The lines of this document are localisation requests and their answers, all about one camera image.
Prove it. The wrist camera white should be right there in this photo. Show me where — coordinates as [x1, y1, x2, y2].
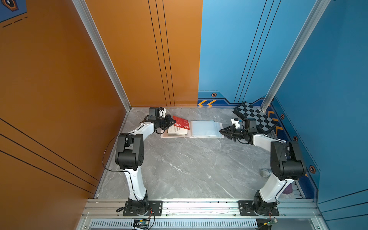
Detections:
[231, 118, 242, 129]
[158, 107, 167, 118]

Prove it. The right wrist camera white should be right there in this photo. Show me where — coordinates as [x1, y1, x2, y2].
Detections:
[231, 118, 242, 129]

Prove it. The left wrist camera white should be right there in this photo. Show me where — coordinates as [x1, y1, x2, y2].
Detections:
[158, 107, 167, 118]

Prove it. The right circuit board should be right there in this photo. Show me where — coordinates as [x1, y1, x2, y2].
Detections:
[262, 218, 278, 229]

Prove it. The white card small text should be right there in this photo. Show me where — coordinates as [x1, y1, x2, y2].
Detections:
[167, 126, 188, 136]

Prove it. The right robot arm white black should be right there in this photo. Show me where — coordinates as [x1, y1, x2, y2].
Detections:
[219, 118, 307, 216]

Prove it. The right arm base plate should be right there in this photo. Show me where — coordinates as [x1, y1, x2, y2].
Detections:
[238, 200, 279, 217]

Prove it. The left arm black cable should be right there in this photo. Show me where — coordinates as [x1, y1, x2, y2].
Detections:
[102, 135, 124, 173]

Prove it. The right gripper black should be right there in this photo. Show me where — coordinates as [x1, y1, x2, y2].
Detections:
[219, 125, 248, 141]

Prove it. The left aluminium corner post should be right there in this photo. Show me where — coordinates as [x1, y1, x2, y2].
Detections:
[72, 0, 131, 112]

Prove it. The right aluminium corner post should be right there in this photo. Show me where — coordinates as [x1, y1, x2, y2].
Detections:
[260, 0, 330, 112]

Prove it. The left circuit board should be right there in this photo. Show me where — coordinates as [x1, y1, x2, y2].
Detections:
[132, 219, 150, 230]

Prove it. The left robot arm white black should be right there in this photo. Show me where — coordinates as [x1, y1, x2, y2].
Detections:
[115, 107, 176, 216]

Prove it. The aluminium front rail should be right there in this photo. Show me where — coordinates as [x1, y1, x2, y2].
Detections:
[81, 198, 322, 219]

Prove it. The black white checkerboard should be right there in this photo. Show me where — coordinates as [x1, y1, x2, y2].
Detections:
[233, 102, 278, 134]

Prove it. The circuit board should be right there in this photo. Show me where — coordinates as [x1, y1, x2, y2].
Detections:
[262, 218, 278, 229]
[132, 219, 150, 230]

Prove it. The purple box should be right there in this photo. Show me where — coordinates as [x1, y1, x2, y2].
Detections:
[282, 184, 293, 195]

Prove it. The aluminium corner post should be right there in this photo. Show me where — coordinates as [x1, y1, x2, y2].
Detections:
[260, 0, 330, 112]
[72, 0, 131, 112]

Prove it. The red card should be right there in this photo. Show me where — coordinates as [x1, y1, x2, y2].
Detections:
[173, 116, 190, 130]

